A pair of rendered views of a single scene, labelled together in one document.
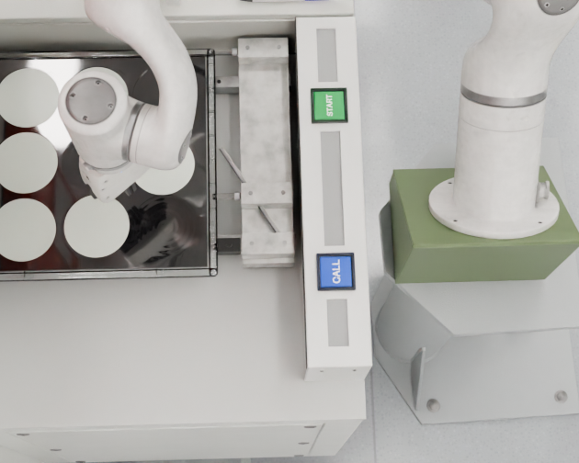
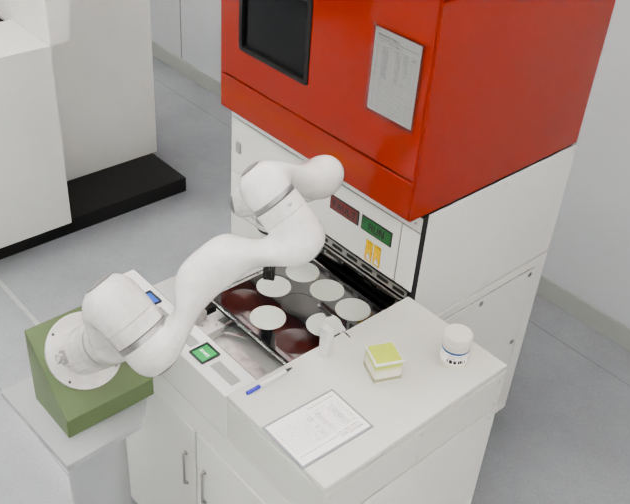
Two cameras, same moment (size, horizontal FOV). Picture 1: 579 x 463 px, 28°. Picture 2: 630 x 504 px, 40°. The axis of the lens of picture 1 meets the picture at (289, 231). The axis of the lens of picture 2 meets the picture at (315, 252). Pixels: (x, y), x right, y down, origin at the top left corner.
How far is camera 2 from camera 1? 220 cm
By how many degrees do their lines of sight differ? 67
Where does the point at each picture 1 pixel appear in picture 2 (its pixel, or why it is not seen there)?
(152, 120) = not seen: hidden behind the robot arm
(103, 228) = (270, 286)
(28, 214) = (305, 276)
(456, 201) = not seen: hidden behind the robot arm
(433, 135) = not seen: outside the picture
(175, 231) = (238, 300)
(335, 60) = (218, 375)
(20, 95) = (356, 308)
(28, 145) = (332, 295)
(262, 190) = (211, 328)
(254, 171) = (224, 342)
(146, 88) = (305, 338)
